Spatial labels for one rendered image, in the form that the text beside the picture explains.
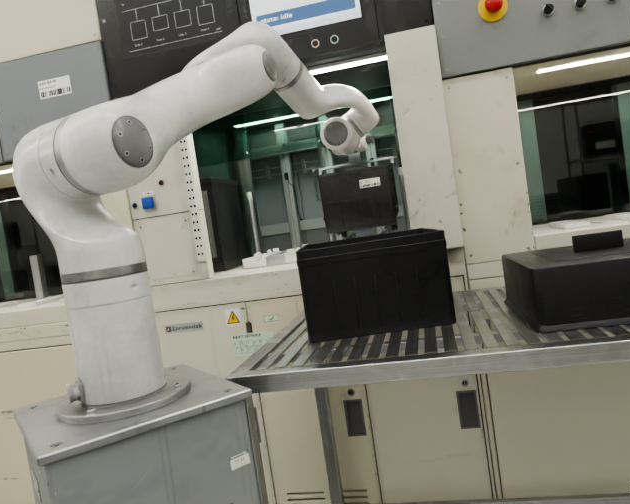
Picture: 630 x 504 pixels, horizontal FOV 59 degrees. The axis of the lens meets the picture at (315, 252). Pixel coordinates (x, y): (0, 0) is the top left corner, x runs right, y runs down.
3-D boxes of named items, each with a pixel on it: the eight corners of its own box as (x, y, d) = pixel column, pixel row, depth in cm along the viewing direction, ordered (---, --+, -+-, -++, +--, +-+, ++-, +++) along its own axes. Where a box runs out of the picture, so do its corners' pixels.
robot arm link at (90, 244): (97, 280, 74) (66, 100, 73) (18, 289, 84) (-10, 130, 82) (164, 267, 84) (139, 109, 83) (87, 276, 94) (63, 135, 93)
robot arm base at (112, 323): (70, 435, 70) (45, 290, 69) (47, 406, 86) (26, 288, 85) (210, 392, 80) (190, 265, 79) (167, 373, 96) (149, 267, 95)
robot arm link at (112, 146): (55, 216, 82) (129, 199, 73) (9, 139, 77) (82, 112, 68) (233, 106, 119) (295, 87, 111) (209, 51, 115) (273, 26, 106)
